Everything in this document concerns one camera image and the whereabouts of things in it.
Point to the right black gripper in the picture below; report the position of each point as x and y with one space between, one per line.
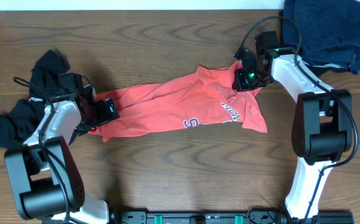
239 83

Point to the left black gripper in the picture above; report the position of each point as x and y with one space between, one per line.
106 116

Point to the red orange t-shirt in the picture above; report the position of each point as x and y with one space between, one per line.
200 98

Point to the black t-shirt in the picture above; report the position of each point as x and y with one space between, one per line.
24 118

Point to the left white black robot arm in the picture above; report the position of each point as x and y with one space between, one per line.
45 182

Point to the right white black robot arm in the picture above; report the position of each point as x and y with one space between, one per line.
323 127

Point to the folded black garment white print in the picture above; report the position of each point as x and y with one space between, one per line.
323 48

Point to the folded navy blue garment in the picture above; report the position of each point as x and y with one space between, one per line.
346 15

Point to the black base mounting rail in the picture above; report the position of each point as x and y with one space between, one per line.
258 216

